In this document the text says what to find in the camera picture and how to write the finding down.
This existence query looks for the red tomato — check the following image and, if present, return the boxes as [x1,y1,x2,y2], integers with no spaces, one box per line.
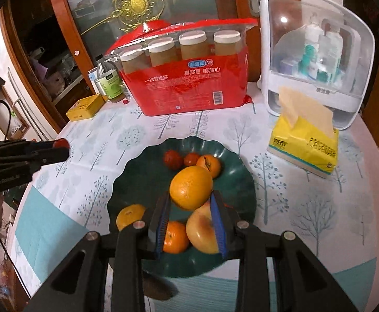
[183,152,200,167]
[163,149,184,171]
[53,138,69,149]

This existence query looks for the large yellow orange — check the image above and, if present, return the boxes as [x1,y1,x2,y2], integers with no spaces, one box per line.
[116,204,146,231]

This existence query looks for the dark brown cucumber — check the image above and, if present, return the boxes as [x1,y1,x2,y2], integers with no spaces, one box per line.
[142,271,179,301]

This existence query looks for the red yellow apple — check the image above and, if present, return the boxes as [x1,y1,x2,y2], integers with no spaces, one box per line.
[186,201,219,254]

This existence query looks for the small yellow citrus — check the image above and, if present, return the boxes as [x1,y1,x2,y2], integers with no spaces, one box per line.
[169,166,213,211]

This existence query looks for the yellow flat box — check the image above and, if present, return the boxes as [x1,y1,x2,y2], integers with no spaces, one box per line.
[66,94,105,121]

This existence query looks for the dark green scalloped plate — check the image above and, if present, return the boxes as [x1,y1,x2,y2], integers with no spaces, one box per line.
[107,135,258,279]

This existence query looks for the patterned teal tablecloth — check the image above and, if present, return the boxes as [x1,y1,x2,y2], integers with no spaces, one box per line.
[7,84,379,311]

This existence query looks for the green label jar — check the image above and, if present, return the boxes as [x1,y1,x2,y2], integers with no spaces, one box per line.
[97,62,125,103]

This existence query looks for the small mandarin orange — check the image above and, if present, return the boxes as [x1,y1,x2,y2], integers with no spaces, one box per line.
[196,154,221,179]

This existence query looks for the yellow tissue pack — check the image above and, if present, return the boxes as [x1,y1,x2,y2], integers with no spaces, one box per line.
[268,87,338,178]

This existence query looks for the gold ornament glass door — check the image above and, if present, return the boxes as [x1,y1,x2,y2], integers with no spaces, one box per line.
[50,0,259,78]

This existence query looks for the red paper cup package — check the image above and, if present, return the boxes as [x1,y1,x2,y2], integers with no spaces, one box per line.
[105,18,258,116]

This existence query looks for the white clear storage box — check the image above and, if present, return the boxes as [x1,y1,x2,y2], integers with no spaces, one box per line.
[258,0,375,130]

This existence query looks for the black cable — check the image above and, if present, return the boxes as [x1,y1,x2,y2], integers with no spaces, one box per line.
[0,99,13,140]

